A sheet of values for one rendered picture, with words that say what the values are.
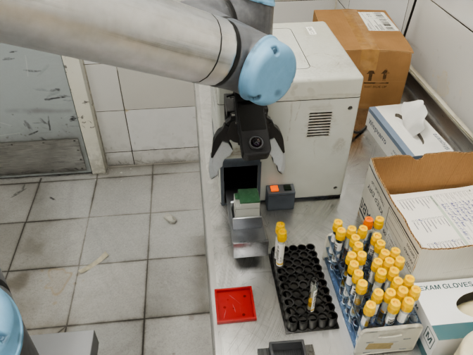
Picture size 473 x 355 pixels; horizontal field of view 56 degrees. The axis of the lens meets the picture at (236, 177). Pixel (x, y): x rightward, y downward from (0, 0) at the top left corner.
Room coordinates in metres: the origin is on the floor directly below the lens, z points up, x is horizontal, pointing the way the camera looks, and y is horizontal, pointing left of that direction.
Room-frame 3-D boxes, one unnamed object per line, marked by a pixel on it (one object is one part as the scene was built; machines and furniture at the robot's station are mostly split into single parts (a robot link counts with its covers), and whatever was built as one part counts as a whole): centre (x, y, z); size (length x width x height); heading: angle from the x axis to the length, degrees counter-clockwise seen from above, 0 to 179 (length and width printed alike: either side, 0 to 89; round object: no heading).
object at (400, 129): (0.95, -0.43, 0.94); 0.22 x 0.12 x 0.13; 10
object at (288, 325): (0.50, -0.12, 0.93); 0.17 x 0.09 x 0.11; 7
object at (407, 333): (0.48, -0.23, 0.91); 0.20 x 0.10 x 0.07; 6
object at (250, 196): (0.64, -0.02, 0.98); 0.05 x 0.04 x 0.01; 96
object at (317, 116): (0.86, -0.09, 1.03); 0.31 x 0.27 x 0.30; 6
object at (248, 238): (0.66, -0.02, 0.92); 0.21 x 0.07 x 0.05; 6
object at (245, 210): (0.64, -0.02, 0.95); 0.05 x 0.04 x 0.06; 96
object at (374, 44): (1.29, -0.36, 0.97); 0.31 x 0.23 x 0.18; 0
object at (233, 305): (0.47, 0.00, 0.88); 0.07 x 0.07 x 0.01; 6
